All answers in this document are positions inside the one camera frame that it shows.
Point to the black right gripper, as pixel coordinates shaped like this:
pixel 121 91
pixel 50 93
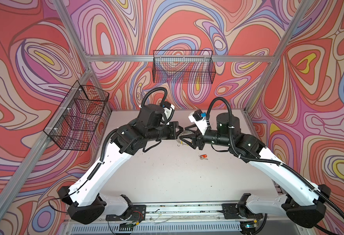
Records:
pixel 198 138

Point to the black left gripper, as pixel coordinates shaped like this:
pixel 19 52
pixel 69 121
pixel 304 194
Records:
pixel 173 126

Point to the key with red tag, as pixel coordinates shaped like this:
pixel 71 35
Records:
pixel 203 157

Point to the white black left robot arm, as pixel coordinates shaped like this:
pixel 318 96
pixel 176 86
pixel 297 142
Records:
pixel 85 204

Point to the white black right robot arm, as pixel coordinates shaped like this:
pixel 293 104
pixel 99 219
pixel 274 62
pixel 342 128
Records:
pixel 300 203

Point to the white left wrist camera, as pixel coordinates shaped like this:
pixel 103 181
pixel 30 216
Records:
pixel 168 109

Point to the black wire basket back wall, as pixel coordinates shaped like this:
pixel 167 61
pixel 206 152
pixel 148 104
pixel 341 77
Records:
pixel 183 66

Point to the black wire basket wall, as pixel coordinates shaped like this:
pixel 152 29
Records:
pixel 75 127
pixel 183 66

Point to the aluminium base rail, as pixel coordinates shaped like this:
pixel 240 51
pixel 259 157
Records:
pixel 201 218

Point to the black wire basket left wall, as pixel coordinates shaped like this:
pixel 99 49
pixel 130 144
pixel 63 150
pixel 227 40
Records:
pixel 75 127

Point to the aluminium frame extrusion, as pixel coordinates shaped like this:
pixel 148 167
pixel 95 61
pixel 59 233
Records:
pixel 39 63

